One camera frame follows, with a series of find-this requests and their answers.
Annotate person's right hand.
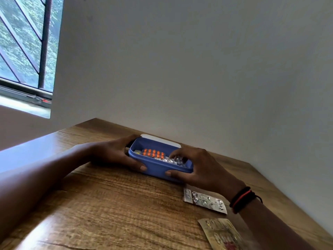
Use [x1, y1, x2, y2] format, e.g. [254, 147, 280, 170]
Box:
[165, 147, 246, 201]

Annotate person's left hand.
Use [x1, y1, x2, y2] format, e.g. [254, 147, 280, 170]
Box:
[90, 134, 148, 172]

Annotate blue plastic box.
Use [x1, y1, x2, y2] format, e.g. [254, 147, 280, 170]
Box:
[128, 137, 194, 183]

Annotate person's left forearm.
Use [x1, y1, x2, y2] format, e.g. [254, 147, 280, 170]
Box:
[0, 142, 97, 241]

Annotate person's right forearm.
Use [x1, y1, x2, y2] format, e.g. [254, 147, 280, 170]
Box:
[235, 199, 316, 250]

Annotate silver blister strips in box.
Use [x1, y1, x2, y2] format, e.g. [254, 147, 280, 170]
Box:
[156, 156, 188, 167]

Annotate orange pill blister strip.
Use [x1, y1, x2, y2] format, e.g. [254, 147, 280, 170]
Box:
[142, 148, 166, 160]

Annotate white box lid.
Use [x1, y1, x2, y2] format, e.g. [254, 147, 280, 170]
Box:
[140, 134, 181, 149]

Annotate silver empty blister strip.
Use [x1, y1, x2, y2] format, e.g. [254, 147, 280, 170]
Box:
[183, 188, 228, 215]

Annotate black and red wrist threads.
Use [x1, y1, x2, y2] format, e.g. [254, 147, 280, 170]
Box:
[229, 186, 263, 214]

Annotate gold foil blister strip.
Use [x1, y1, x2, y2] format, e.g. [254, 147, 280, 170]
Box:
[198, 218, 246, 250]

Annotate window with metal grille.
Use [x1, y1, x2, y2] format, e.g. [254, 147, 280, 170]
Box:
[0, 0, 64, 109]

